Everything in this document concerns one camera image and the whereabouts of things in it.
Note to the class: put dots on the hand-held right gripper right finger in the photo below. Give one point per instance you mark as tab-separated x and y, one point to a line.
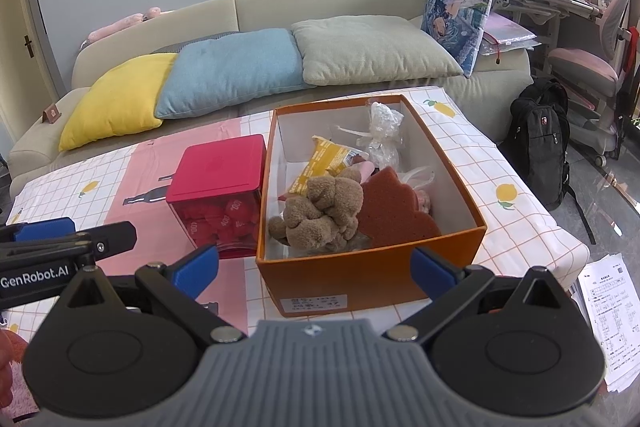
432	271

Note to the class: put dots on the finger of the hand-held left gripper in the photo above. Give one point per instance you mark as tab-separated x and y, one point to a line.
45	229
110	239

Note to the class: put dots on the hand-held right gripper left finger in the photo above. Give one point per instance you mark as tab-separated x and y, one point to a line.
197	267

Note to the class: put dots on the brown sponge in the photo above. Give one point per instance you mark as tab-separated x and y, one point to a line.
395	212

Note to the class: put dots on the orange cardboard box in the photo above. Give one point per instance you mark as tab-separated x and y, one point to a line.
360	277

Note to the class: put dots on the white plastic bag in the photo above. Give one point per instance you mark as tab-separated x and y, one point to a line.
417	177

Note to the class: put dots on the brown plush toy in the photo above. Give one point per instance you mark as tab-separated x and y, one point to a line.
320	212

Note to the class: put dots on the white fluffy plush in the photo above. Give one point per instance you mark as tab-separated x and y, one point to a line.
382	132

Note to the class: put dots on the yellow snack packet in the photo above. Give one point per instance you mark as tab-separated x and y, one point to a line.
325	157

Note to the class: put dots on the person's left hand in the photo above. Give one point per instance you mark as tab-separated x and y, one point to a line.
5	367

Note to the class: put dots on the checked lemon print tablecloth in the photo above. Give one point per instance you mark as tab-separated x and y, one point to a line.
515	232

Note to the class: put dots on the clear box with red lid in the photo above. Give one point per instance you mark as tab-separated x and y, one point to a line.
220	167

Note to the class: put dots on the pink fluffy cloth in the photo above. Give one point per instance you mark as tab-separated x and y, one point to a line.
22	382

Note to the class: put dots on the small brown card stand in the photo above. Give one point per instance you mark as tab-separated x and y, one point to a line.
51	114

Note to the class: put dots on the yellow pillow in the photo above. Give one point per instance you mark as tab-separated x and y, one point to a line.
120	102

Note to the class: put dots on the cream door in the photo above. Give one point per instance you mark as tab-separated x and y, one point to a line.
20	82

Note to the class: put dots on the black backpack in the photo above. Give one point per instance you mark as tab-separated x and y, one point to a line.
540	147

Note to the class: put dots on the printed paper sheets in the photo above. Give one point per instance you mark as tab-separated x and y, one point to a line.
610	317

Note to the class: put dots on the light blue pillow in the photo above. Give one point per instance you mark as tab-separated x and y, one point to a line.
230	72

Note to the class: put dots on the long pink plush roll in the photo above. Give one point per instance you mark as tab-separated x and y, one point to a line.
117	27

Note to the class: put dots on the striped grey cushion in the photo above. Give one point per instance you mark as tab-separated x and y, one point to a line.
200	41

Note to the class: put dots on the beige pillow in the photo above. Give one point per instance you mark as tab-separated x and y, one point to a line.
370	52

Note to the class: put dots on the short pink plush roll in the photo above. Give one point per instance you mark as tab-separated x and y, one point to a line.
153	13

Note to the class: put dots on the clear document folder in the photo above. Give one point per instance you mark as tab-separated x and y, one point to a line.
510	34

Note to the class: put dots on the cartoon printed pillow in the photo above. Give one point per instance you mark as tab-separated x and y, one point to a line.
457	22

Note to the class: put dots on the pink desk chair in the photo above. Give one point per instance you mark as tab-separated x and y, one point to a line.
585	67

